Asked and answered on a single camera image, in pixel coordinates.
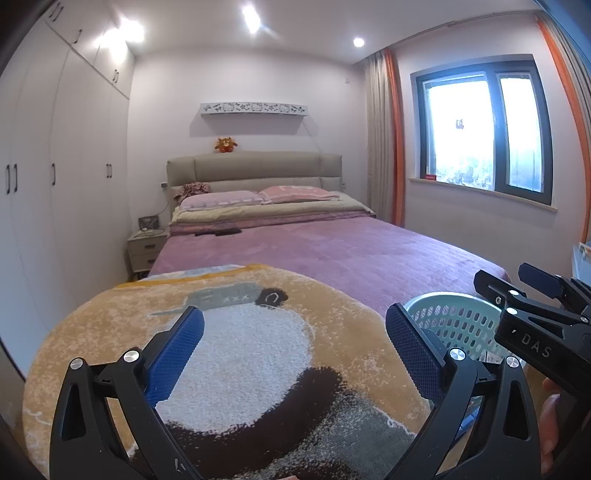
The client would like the light green perforated plastic basket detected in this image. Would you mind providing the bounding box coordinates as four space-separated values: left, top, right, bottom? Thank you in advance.
403 292 521 371

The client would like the white wardrobe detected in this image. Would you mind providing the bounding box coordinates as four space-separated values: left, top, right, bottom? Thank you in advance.
0 0 137 385

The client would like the beige curtain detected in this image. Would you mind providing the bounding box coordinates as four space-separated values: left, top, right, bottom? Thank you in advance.
364 50 394 223

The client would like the beige nightstand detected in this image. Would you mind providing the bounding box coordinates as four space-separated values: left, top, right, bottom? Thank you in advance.
126 228 168 278

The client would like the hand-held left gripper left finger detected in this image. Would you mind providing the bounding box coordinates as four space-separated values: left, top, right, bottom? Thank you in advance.
48 305 206 480

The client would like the person's right hand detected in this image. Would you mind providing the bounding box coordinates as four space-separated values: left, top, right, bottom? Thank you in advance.
539 376 567 476

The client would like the white desk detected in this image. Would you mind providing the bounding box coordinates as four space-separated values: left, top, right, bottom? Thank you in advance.
571 240 591 278

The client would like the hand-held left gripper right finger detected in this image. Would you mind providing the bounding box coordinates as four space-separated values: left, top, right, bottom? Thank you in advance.
385 302 543 480

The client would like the floral cloth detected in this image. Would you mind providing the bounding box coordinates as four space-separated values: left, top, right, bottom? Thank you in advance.
173 182 212 203

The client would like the beige padded headboard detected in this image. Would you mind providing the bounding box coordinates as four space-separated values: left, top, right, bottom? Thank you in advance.
166 151 344 219

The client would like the purple ribbed bedspread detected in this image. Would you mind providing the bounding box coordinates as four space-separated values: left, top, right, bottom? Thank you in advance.
148 217 512 320

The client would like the orange curtain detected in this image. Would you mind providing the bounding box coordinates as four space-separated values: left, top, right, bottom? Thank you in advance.
385 47 408 228
537 15 591 246

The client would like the orange brown printed plush blanket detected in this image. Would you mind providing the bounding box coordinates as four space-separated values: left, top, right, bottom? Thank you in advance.
22 263 435 480

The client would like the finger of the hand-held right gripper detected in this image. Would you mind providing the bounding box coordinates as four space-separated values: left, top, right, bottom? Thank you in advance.
518 262 591 319
474 270 583 325

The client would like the pink pillow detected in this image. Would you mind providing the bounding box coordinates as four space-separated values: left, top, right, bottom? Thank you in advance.
178 190 265 209
259 185 341 205

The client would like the dark framed window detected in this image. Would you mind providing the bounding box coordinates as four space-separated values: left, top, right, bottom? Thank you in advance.
414 54 554 207

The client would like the olive folded quilt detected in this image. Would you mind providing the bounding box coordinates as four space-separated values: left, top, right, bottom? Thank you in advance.
168 194 376 230

